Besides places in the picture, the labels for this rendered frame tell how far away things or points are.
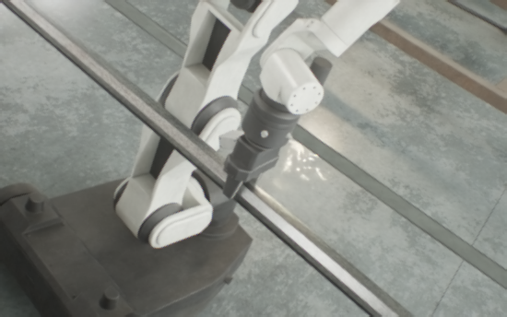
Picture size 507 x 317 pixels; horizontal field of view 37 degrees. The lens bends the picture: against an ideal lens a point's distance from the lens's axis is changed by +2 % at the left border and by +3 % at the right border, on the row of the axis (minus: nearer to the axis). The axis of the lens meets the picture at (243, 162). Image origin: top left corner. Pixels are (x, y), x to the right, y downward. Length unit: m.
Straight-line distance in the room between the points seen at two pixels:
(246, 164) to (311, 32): 0.25
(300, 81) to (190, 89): 0.64
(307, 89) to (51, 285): 0.98
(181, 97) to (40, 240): 0.53
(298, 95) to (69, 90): 1.77
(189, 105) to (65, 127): 0.97
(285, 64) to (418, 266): 1.67
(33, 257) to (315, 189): 1.24
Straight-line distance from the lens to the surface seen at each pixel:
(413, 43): 3.55
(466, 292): 2.83
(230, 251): 2.20
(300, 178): 2.88
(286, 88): 1.21
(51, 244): 2.03
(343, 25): 1.21
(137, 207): 1.99
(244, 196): 1.37
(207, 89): 1.76
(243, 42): 1.69
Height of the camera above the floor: 1.65
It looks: 36 degrees down
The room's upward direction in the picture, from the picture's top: 24 degrees clockwise
